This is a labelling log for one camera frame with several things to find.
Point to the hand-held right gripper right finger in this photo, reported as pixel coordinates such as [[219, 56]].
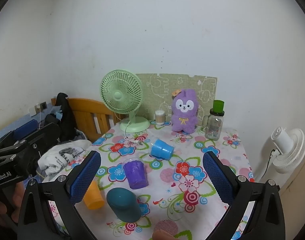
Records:
[[218, 180]]

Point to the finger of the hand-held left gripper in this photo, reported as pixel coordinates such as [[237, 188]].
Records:
[[46, 133], [26, 129]]

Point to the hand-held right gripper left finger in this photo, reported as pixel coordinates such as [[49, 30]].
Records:
[[84, 180]]

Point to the orange plastic cup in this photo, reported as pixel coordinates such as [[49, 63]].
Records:
[[94, 198]]

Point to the teal plastic cup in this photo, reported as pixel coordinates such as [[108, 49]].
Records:
[[123, 205]]

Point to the purple plastic cup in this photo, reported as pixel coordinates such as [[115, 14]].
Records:
[[136, 175]]

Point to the blue plastic cup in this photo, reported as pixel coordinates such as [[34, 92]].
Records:
[[161, 150]]

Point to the person's left hand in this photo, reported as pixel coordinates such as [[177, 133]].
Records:
[[18, 197]]

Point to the light blue cloth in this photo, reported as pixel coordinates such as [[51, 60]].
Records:
[[59, 115]]

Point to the black clothing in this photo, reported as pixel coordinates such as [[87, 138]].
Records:
[[66, 120]]

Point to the white printed shirt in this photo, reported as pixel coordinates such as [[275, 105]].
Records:
[[67, 152]]

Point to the wooden chair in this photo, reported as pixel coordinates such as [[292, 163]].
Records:
[[85, 115]]

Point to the glass bottle with green cap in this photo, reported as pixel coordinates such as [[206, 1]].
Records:
[[213, 127]]

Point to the floral tablecloth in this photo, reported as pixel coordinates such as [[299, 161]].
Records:
[[167, 205]]

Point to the purple plush toy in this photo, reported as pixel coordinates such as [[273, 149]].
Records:
[[183, 120]]

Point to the tan round object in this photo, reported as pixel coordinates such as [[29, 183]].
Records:
[[162, 236]]

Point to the white standing fan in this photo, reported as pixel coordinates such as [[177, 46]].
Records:
[[292, 150]]

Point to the green desk fan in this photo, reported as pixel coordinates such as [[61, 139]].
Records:
[[117, 95]]

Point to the clear cotton swab jar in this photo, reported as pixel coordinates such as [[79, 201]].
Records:
[[160, 117]]

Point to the green elephant pattern board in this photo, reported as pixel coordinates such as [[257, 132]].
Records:
[[162, 87]]

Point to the wall socket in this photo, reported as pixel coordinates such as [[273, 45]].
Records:
[[43, 105]]

